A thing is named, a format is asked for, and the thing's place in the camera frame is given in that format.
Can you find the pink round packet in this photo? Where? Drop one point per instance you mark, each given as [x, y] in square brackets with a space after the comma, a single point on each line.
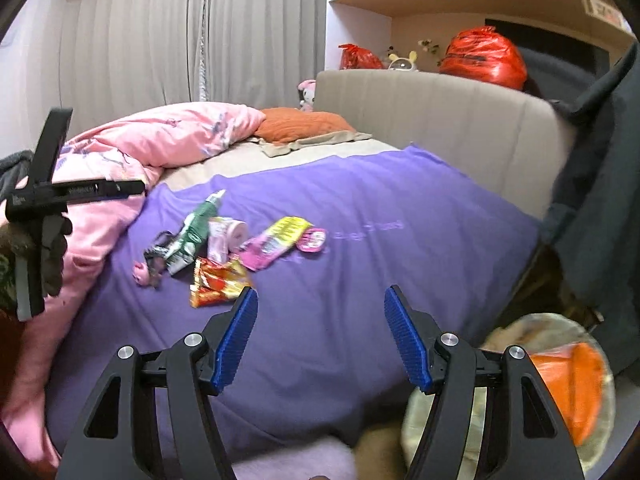
[312, 238]

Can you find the black panel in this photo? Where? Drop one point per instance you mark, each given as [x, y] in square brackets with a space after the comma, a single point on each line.
[560, 55]

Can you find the orange pillow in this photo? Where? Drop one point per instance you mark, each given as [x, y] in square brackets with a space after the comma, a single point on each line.
[300, 122]

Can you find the small pink scrap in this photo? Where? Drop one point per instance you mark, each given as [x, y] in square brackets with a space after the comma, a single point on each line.
[141, 272]

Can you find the small flower sprig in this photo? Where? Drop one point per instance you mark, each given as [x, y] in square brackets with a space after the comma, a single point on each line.
[428, 46]

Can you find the large red plastic bag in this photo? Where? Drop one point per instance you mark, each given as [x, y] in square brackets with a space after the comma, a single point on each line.
[482, 57]

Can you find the white bunny toy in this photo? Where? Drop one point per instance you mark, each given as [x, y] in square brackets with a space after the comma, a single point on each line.
[402, 62]

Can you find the trash bin with yellow bag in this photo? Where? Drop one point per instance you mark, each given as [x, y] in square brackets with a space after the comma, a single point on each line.
[550, 330]

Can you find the grey pleated curtain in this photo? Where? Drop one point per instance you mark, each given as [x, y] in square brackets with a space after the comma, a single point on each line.
[140, 35]

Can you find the orange plastic bag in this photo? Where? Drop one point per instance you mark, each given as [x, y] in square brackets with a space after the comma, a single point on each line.
[570, 390]

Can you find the beige cloth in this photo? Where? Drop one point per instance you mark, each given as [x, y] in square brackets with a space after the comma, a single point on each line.
[320, 141]

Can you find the pink printed duvet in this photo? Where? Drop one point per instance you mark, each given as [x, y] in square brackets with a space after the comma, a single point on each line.
[100, 230]

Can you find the red and gold wrapper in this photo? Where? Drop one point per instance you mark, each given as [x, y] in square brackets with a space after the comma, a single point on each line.
[215, 282]

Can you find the grey knit cloth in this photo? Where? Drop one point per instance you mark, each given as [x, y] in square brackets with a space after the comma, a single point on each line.
[15, 175]

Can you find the purple blanket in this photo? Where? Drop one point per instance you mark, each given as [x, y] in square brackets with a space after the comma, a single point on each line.
[350, 285]

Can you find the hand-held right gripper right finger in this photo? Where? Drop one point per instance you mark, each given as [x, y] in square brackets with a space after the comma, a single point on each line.
[407, 340]

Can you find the dark green jacket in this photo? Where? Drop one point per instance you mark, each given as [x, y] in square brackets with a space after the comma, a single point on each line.
[600, 210]

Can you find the lilac fluffy towel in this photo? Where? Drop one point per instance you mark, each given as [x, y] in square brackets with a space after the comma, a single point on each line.
[295, 460]

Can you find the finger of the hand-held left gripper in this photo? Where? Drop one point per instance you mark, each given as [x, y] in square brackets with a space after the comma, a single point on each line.
[105, 190]

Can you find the person's left hand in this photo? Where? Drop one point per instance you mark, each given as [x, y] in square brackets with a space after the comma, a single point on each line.
[56, 255]

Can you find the beige upholstered bed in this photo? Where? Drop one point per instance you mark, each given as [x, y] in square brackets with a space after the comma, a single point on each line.
[450, 125]

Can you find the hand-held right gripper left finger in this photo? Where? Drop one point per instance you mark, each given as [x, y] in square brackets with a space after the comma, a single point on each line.
[235, 340]

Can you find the pale pink patterned wrapper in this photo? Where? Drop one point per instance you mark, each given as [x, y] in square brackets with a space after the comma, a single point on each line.
[225, 237]

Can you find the pink plush toy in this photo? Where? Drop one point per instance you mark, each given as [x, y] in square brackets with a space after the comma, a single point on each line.
[307, 95]

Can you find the green and white packet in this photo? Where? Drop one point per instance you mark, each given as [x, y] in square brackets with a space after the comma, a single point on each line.
[192, 232]

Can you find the pink wrapper with yellow label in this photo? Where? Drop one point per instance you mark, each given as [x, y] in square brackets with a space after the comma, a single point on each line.
[272, 242]

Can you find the small red plastic bag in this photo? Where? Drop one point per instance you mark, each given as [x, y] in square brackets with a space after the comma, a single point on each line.
[360, 57]

